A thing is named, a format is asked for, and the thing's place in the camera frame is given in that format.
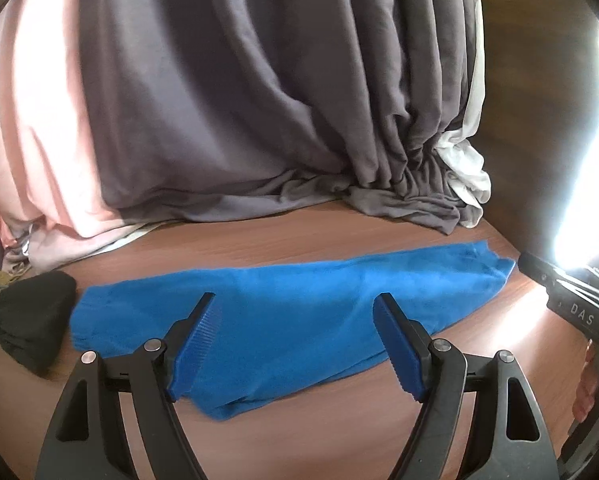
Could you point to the white mattress cloth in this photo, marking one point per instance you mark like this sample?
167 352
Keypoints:
466 174

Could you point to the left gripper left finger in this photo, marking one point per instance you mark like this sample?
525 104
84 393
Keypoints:
86 437

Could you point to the grey bed sheet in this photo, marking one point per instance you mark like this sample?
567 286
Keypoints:
214 110

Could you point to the blue fleece pants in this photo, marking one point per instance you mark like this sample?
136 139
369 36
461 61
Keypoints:
287 328

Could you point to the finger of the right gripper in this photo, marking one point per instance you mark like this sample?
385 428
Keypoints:
540 271

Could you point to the black folded garment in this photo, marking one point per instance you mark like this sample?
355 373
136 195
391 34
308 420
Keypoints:
34 316

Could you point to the pink bed cover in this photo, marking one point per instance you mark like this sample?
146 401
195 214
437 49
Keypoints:
51 207

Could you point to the person's right hand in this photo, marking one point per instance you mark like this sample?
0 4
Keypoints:
587 386

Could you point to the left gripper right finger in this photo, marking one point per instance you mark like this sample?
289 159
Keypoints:
508 437

